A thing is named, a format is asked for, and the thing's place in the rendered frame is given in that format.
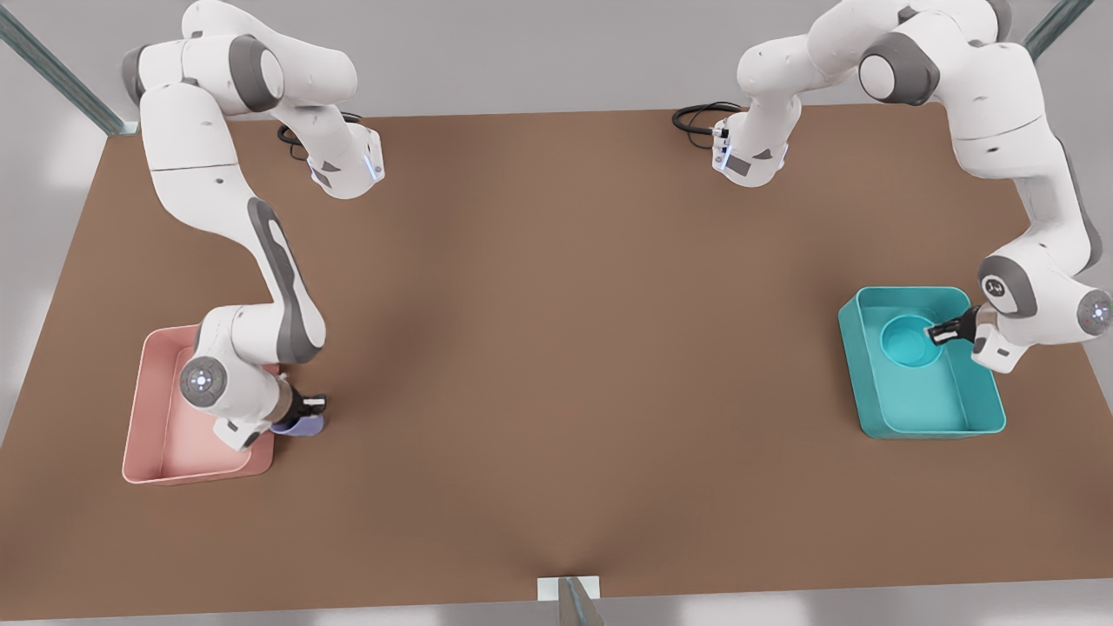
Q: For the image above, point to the silver frame post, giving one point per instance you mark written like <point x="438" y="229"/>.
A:
<point x="576" y="602"/>
<point x="61" y="74"/>
<point x="1054" y="24"/>

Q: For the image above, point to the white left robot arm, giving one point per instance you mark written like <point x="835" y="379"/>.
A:
<point x="1000" y="113"/>

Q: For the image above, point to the teal box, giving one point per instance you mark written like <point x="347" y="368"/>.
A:
<point x="922" y="391"/>

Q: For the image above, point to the teal bowl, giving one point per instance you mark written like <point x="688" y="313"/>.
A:
<point x="906" y="343"/>

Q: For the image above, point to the pink box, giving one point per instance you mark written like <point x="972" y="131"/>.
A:
<point x="165" y="426"/>

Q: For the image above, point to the lavender cup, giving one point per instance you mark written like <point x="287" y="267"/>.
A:
<point x="300" y="425"/>

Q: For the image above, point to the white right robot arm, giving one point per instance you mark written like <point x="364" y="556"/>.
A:
<point x="209" y="174"/>

